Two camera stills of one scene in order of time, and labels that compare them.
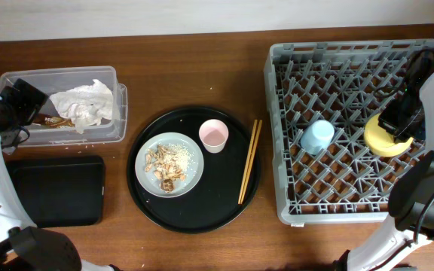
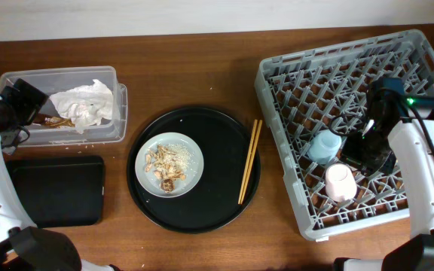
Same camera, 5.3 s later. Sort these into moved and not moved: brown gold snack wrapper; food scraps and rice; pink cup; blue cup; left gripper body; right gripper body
Moved: pink cup; right gripper body; blue cup
Not moved: brown gold snack wrapper; food scraps and rice; left gripper body
